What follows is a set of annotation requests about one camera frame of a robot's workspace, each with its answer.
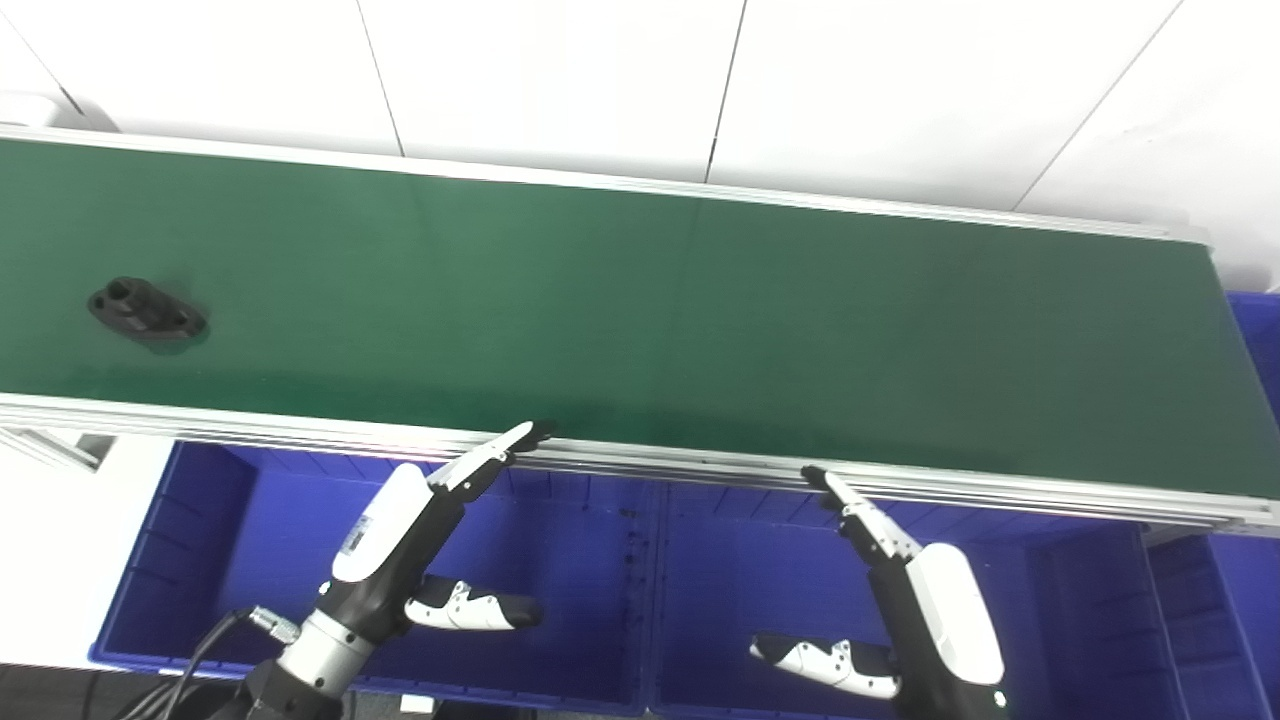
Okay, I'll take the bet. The white conveyor end housing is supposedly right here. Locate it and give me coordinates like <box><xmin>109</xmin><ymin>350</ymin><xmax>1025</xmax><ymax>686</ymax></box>
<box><xmin>0</xmin><ymin>90</ymin><xmax>121</xmax><ymax>136</ymax></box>

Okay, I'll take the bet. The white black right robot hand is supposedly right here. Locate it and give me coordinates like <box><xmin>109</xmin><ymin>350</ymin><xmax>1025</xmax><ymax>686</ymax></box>
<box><xmin>750</xmin><ymin>466</ymin><xmax>1007</xmax><ymax>720</ymax></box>

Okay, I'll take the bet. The green conveyor belt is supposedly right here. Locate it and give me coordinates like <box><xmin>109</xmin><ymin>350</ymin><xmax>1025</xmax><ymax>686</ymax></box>
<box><xmin>0</xmin><ymin>138</ymin><xmax>1280</xmax><ymax>499</ymax></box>
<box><xmin>0</xmin><ymin>125</ymin><xmax>1280</xmax><ymax>537</ymax></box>

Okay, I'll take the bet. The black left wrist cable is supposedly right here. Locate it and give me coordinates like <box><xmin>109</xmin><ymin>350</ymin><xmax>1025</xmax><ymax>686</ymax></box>
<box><xmin>118</xmin><ymin>605</ymin><xmax>301</xmax><ymax>720</ymax></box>

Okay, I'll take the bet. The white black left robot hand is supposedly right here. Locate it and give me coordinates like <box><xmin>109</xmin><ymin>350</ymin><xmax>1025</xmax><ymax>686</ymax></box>
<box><xmin>318</xmin><ymin>420</ymin><xmax>557</xmax><ymax>647</ymax></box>

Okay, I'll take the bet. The black flange part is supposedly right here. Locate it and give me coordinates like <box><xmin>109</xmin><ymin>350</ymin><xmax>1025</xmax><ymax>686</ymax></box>
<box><xmin>88</xmin><ymin>277</ymin><xmax>209</xmax><ymax>344</ymax></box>

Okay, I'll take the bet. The blue plastic bin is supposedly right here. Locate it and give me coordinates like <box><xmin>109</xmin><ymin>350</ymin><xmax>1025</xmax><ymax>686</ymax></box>
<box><xmin>88</xmin><ymin>440</ymin><xmax>667</xmax><ymax>717</ymax></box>
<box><xmin>650</xmin><ymin>480</ymin><xmax>1251</xmax><ymax>720</ymax></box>
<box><xmin>1145</xmin><ymin>290</ymin><xmax>1280</xmax><ymax>720</ymax></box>

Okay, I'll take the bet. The aluminium conveyor support bracket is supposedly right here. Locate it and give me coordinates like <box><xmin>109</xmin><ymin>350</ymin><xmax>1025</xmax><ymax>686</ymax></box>
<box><xmin>0</xmin><ymin>425</ymin><xmax>117</xmax><ymax>472</ymax></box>

